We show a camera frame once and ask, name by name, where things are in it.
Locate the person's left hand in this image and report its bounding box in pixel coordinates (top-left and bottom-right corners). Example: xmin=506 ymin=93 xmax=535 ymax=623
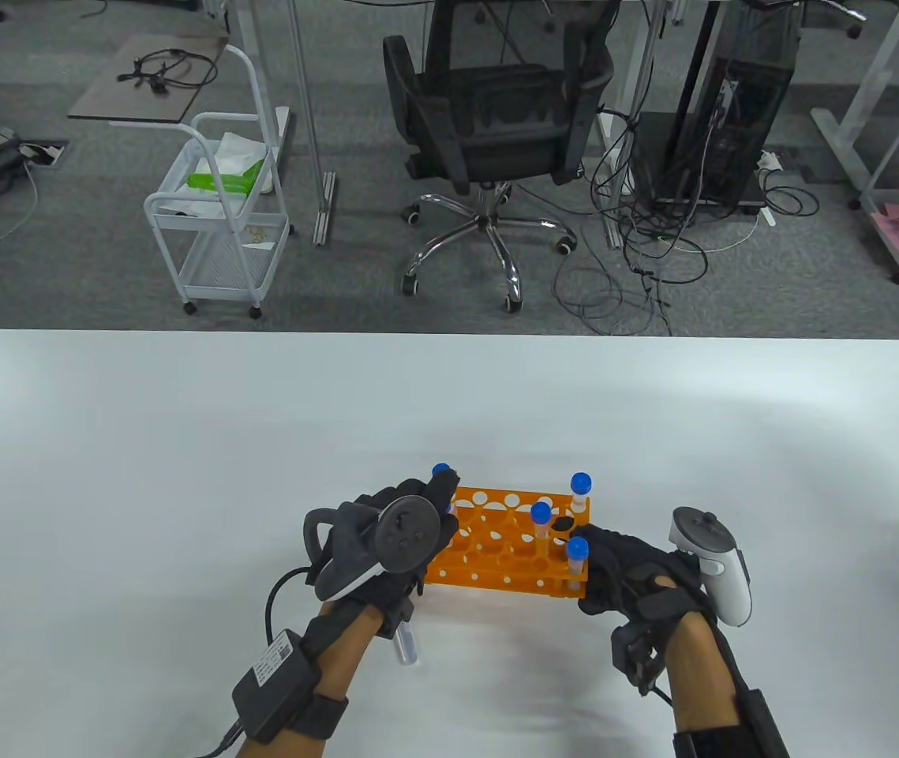
xmin=318 ymin=469 xmax=463 ymax=625

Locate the person's right hand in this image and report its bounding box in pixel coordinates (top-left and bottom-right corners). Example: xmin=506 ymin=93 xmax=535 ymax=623
xmin=575 ymin=523 xmax=715 ymax=625

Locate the orange test tube rack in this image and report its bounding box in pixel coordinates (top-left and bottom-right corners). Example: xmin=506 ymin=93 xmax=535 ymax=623
xmin=421 ymin=485 xmax=592 ymax=601

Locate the person's left forearm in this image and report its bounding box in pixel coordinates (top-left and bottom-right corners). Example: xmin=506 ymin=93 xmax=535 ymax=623
xmin=236 ymin=600 xmax=383 ymax=758

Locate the person's right forearm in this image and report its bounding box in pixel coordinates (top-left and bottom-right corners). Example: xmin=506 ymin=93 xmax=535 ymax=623
xmin=661 ymin=612 xmax=746 ymax=758

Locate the white and grey VR controller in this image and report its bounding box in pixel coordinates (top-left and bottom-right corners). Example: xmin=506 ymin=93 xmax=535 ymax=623
xmin=303 ymin=495 xmax=458 ymax=601
xmin=669 ymin=507 xmax=754 ymax=629

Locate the black battery pack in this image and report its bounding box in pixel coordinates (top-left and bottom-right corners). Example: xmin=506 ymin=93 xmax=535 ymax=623
xmin=231 ymin=629 xmax=324 ymax=745
xmin=745 ymin=687 xmax=791 ymax=758

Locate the white desk leg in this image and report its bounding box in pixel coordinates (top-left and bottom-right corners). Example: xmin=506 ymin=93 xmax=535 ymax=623
xmin=288 ymin=0 xmax=338 ymax=247
xmin=597 ymin=0 xmax=683 ymax=250

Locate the green packet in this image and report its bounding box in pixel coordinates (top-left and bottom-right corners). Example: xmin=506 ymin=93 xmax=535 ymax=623
xmin=185 ymin=160 xmax=267 ymax=196

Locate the black office chair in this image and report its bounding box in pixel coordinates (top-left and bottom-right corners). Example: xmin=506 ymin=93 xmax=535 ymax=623
xmin=382 ymin=0 xmax=617 ymax=313

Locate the white plastic bag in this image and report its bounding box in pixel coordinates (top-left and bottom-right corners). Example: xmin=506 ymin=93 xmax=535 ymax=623
xmin=216 ymin=130 xmax=270 ymax=176

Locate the black computer tower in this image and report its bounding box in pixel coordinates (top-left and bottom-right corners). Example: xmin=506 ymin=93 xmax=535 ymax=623
xmin=632 ymin=54 xmax=797 ymax=216

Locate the grey board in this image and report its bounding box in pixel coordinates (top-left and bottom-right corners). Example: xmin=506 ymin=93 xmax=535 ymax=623
xmin=68 ymin=34 xmax=229 ymax=125

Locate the floor socket box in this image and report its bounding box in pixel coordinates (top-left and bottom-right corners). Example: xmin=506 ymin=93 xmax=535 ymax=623
xmin=17 ymin=140 xmax=69 ymax=168

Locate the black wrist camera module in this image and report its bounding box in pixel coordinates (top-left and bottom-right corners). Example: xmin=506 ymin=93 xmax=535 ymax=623
xmin=611 ymin=620 xmax=667 ymax=696
xmin=378 ymin=588 xmax=420 ymax=642

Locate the thick black cable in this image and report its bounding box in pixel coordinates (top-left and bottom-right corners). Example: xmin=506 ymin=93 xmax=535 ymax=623
xmin=263 ymin=565 xmax=316 ymax=642

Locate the white wire utility cart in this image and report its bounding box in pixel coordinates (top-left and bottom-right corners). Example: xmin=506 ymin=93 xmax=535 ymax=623
xmin=143 ymin=43 xmax=294 ymax=320

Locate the thin black cable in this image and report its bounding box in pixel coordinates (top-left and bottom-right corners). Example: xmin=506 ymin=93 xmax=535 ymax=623
xmin=203 ymin=720 xmax=246 ymax=758

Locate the tangle of black cables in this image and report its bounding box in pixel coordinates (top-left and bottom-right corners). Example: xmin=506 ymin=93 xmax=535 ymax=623
xmin=550 ymin=107 xmax=821 ymax=337

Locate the white desk frame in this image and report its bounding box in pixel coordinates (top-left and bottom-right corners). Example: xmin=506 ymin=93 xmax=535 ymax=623
xmin=811 ymin=0 xmax=899 ymax=190

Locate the black cable bundle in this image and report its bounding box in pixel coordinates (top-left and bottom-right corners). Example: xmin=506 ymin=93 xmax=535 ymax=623
xmin=116 ymin=47 xmax=219 ymax=96

